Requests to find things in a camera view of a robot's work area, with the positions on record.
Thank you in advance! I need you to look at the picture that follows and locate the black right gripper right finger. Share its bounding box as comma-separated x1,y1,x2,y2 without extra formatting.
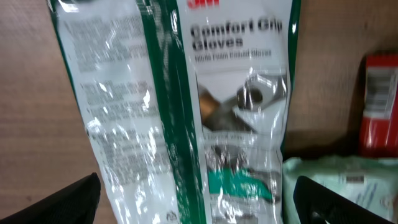
293,176,392,224

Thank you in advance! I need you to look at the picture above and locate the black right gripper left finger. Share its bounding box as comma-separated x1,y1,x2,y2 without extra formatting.
1,172,101,224

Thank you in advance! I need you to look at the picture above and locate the teal white small packet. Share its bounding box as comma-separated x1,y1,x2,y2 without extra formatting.
282,156,397,223

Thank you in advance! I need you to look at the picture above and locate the red white small packet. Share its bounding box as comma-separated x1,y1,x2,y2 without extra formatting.
359,52,397,157

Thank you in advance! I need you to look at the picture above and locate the green 3M gloves package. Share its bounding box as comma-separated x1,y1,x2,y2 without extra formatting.
47,0,301,224

